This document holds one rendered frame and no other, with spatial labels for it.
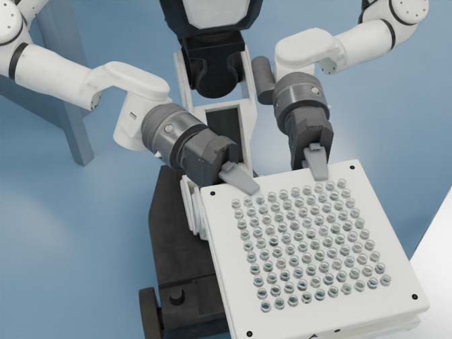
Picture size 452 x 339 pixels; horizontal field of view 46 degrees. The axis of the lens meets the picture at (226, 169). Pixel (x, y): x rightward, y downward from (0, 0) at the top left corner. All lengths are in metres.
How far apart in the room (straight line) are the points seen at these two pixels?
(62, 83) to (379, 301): 0.58
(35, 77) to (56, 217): 1.26
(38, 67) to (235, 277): 0.46
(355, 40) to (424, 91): 1.65
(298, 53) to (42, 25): 1.06
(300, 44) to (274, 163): 1.29
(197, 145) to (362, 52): 0.39
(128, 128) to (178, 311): 0.84
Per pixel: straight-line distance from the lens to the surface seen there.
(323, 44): 0.95
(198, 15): 1.10
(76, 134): 2.12
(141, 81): 0.86
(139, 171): 2.19
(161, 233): 1.80
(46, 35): 1.82
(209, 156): 0.76
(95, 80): 0.88
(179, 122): 0.81
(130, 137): 0.89
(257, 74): 0.94
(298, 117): 0.83
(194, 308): 1.62
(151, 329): 1.64
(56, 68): 0.91
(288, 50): 0.93
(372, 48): 1.04
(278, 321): 0.67
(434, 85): 2.70
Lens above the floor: 1.68
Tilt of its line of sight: 51 degrees down
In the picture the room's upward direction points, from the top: straight up
